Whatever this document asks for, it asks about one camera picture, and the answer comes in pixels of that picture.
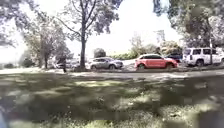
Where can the tall tree with dark trunk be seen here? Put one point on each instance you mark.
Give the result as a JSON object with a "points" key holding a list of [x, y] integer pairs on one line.
{"points": [[82, 50]]}

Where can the red car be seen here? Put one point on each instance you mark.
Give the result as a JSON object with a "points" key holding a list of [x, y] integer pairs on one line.
{"points": [[155, 62]]}

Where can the tall sign board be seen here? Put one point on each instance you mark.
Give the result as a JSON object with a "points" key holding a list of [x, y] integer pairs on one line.
{"points": [[161, 36]]}

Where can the dark car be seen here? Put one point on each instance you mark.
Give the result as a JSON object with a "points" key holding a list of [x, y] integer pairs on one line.
{"points": [[175, 57]]}

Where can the shaded grass lawn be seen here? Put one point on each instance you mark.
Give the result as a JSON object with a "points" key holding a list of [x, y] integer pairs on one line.
{"points": [[100, 100]]}

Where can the leafy tree with thin trunk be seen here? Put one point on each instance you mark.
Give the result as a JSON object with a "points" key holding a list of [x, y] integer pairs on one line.
{"points": [[45, 61]]}

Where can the person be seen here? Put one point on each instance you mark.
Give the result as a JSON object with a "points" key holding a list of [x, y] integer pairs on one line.
{"points": [[63, 63]]}

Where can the white suv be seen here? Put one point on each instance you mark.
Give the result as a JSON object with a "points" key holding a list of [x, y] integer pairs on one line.
{"points": [[201, 57]]}

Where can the silver car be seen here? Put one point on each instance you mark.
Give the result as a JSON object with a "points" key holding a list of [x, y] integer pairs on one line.
{"points": [[105, 63]]}

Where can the large tree with pale trunk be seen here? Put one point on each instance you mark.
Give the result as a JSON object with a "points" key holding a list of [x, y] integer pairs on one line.
{"points": [[210, 50]]}

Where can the grey paved path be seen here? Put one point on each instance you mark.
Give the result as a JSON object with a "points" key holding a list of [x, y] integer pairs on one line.
{"points": [[150, 75]]}

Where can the round dark bush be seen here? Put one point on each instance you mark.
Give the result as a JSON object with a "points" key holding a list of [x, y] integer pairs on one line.
{"points": [[99, 53]]}

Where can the green hedge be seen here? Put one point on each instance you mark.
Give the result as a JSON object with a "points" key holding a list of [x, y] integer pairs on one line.
{"points": [[123, 56]]}

